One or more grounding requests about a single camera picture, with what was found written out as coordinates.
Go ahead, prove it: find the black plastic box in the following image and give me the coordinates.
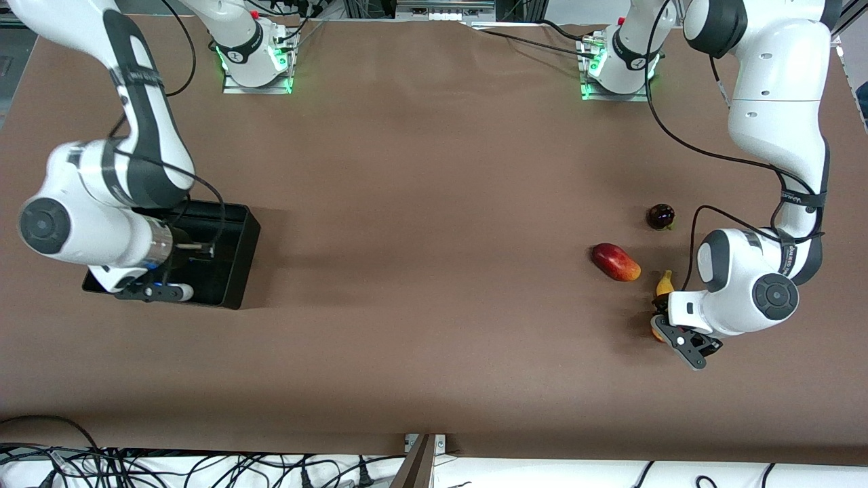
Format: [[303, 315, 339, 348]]
[[81, 200, 262, 310]]

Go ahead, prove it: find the red mango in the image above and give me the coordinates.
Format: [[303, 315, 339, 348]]
[[591, 243, 642, 283]]

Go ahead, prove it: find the brown table cover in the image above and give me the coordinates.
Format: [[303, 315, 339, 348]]
[[0, 14, 868, 468]]

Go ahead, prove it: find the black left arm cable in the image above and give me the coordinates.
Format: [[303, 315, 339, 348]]
[[644, 0, 825, 292]]

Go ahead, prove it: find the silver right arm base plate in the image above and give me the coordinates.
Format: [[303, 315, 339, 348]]
[[222, 27, 294, 95]]

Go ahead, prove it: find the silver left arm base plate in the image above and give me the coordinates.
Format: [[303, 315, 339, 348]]
[[580, 34, 654, 102]]

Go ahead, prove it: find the small silver bracket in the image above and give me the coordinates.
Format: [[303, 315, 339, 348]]
[[404, 434, 448, 454]]

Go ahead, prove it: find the grey metal post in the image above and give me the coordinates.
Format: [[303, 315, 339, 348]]
[[389, 434, 437, 488]]

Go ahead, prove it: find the grey metal frame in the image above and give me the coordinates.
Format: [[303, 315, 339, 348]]
[[342, 0, 543, 22]]

